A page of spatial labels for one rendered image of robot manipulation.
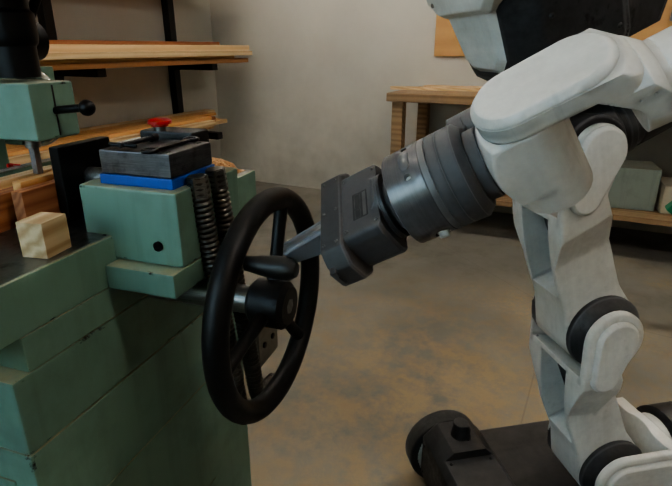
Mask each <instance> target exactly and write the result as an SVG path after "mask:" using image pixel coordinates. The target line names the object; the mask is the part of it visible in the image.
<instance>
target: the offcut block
mask: <svg viewBox="0 0 672 486"><path fill-rule="evenodd" d="M15 224H16V229H17V233H18V237H19V242H20V246H21V251H22V255H23V257H28V258H39V259H49V258H51V257H53V256H55V255H57V254H59V253H61V252H63V251H65V250H66V249H68V248H70V247H71V240H70V235H69V229H68V224H67V219H66V214H65V213H53V212H39V213H37V214H34V215H32V216H29V217H27V218H24V219H22V220H19V221H17V222H15Z"/></svg>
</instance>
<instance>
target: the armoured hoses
mask: <svg viewBox="0 0 672 486"><path fill-rule="evenodd" d="M185 180H186V185H187V186H188V187H190V188H191V192H192V198H193V200H192V201H193V203H194V205H193V207H194V208H195V210H194V212H195V213H196V214H195V218H197V219H196V223H197V228H198V231H197V232H198V233H199V235H198V238H200V239H199V243H201V244H200V248H201V251H200V252H201V253H202V255H201V257H202V258H203V259H202V262H204V264H203V267H205V268H204V271H205V276H206V281H207V286H208V283H209V279H210V275H211V271H212V268H213V265H214V262H215V259H216V256H217V253H218V250H219V248H220V246H219V241H220V245H221V243H222V241H223V239H224V237H225V235H226V233H227V231H228V229H229V227H230V225H231V224H232V222H233V219H234V216H233V211H232V206H231V201H230V196H229V194H230V192H229V191H228V189H229V187H228V181H227V175H226V170H225V167H224V166H214V167H210V168H207V169H206V170H205V174H204V173H198V174H192V175H189V176H188V177H186V178H185ZM209 181H210V183H209ZM210 184H211V189H210ZM211 190H212V191H211ZM211 193H212V194H213V195H212V198H213V199H214V200H213V203H214V208H215V211H213V210H212V209H213V206H212V205H211V204H212V200H210V199H211ZM214 212H215V213H216V215H215V216H214V215H213V214H214ZM215 217H216V218H217V219H216V221H215V220H214V219H215ZM216 222H217V226H216V225H215V224H216ZM217 227H218V230H217V231H218V232H219V233H218V232H217V231H216V229H217ZM217 234H218V236H219V241H218V236H217ZM243 273H244V270H243V266H242V268H241V272H240V275H239V279H238V283H239V284H246V283H245V278H244V277H245V276H244V274H243ZM233 314H234V318H235V319H234V321H235V326H236V330H237V334H238V335H237V336H238V340H239V338H240V337H241V335H242V334H243V332H244V331H245V329H246V328H247V326H248V324H249V323H250V322H249V320H248V319H247V317H246V314H245V313H239V312H233ZM232 318H233V316H232V315H231V325H230V351H231V349H232V348H233V347H234V345H235V344H236V343H237V340H236V336H235V335H236V332H235V328H234V323H233V319H232ZM257 349H258V348H257V343H256V339H255V341H254V342H253V344H252V345H251V346H250V348H249V350H248V351H247V353H246V354H245V356H244V357H243V359H242V360H243V367H244V371H245V375H246V382H247V386H248V392H249V395H250V397H251V399H252V398H254V397H256V396H257V395H258V394H260V393H261V392H262V391H263V390H264V389H265V387H266V386H267V385H268V383H269V382H270V380H271V379H272V377H273V376H274V374H275V373H271V374H269V375H268V376H266V377H265V378H264V380H263V376H262V370H261V365H260V359H259V354H258V350H257ZM233 379H234V382H235V385H236V387H237V390H238V392H239V393H240V395H241V396H242V397H243V398H244V399H247V396H246V389H245V385H244V377H243V373H242V369H241V362H240V364H239V365H238V367H237V369H236V370H235V372H234V373H233Z"/></svg>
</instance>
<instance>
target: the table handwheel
mask: <svg viewBox="0 0 672 486"><path fill-rule="evenodd" d="M273 212H274V216H273V228H272V241H271V249H270V256H283V248H284V238H285V230H286V221H287V214H288V215H289V217H290V218H291V220H292V222H293V224H294V227H295V230H296V233H297V235H298V234H299V233H301V232H303V231H304V230H306V229H308V228H309V227H311V226H312V225H314V221H313V218H312V215H311V212H310V210H309V208H308V206H307V205H306V203H305V202H304V200H303V199H302V198H301V197H300V196H299V195H298V194H297V193H296V192H294V191H292V190H290V189H288V188H284V187H273V188H268V189H265V190H263V191H261V192H260V193H258V194H257V195H255V196H254V197H253V198H251V199H250V200H249V201H248V202H247V203H246V204H245V205H244V207H243V208H242V209H241V210H240V212H239V213H238V214H237V216H236V217H235V219H234V220H233V222H232V224H231V225H230V227H229V229H228V231H227V233H226V235H225V237H224V239H223V241H222V243H221V246H220V248H219V250H218V253H217V256H216V259H215V262H214V265H213V268H212V271H211V275H210V279H209V283H208V286H207V281H206V278H204V279H203V280H201V281H200V282H199V283H197V284H196V285H194V286H193V287H192V288H190V289H189V290H188V291H186V292H185V293H183V294H182V295H181V296H179V297H178V298H176V299H172V298H167V297H161V296H155V295H149V294H147V295H148V296H149V297H153V298H159V299H164V300H170V301H176V302H182V303H187V304H193V305H199V306H204V310H203V318H202V333H201V350H202V363H203V370H204V376H205V381H206V385H207V388H208V392H209V394H210V397H211V399H212V401H213V403H214V405H215V406H216V408H217V409H218V411H219V412H220V413H221V414H222V415H223V416H224V417H225V418H226V419H228V420H230V421H231V422H233V423H237V424H241V425H247V424H253V423H256V422H258V421H260V420H262V419H264V418H265V417H267V416H268V415H269V414H270V413H272V412H273V411H274V410H275V408H276V407H277V406H278V405H279V404H280V403H281V401H282V400H283V399H284V397H285V396H286V394H287V392H288V391H289V389H290V387H291V385H292V384H293V382H294V380H295V378H296V375H297V373H298V371H299V368H300V366H301V363H302V361H303V358H304V355H305V352H306V349H307V346H308V342H309V339H310V335H311V331H312V327H313V322H314V317H315V312H316V306H317V298H318V289H319V270H320V263H319V255H318V256H315V257H312V258H309V259H306V260H303V261H300V265H301V272H300V290H299V298H298V296H297V291H296V289H295V287H294V285H293V284H292V283H291V282H290V281H283V280H276V279H272V278H268V277H267V278H263V277H260V278H258V279H257V280H255V281H254V282H253V283H252V284H251V285H246V284H239V283H238V279H239V275H240V272H241V268H242V265H243V262H244V259H245V257H246V254H247V252H248V249H249V247H250V245H251V243H252V240H253V239H254V237H255V235H256V233H257V231H258V230H259V228H260V226H261V225H262V224H263V222H264V221H265V220H266V219H267V218H268V217H269V216H270V215H271V214H272V213H273ZM297 302H298V305H297ZM296 309H297V311H296ZM232 311H233V312H239V313H245V314H246V317H247V319H248V320H249V322H250V323H249V324H248V326H247V328H246V329H245V331H244V332H243V334H242V335H241V337H240V338H239V340H238V341H237V343H236V344H235V345H234V347H233V348H232V349H231V351H230V325H231V315H232ZM295 313H296V316H295ZM294 316H295V321H293V319H294ZM264 327H268V328H274V329H279V330H283V329H286V330H287V331H288V333H289V334H290V335H291V336H290V339H289V342H288V345H287V348H286V351H285V353H284V356H283V358H282V360H281V362H280V365H279V367H278V369H277V370H276V372H275V374H274V376H273V377H272V379H271V380H270V382H269V383H268V385H267V386H266V387H265V389H264V390H263V391H262V392H261V393H260V394H258V395H257V396H256V397H254V398H252V399H249V400H247V399H244V398H243V397H242V396H241V395H240V393H239V392H238V390H237V387H236V385H235V382H234V379H233V373H234V372H235V370H236V369H237V367H238V365H239V364H240V362H241V361H242V359H243V357H244V356H245V354H246V353H247V351H248V350H249V348H250V346H251V345H252V344H253V342H254V341H255V339H256V338H257V337H258V335H259V334H260V332H261V331H262V330H263V328H264Z"/></svg>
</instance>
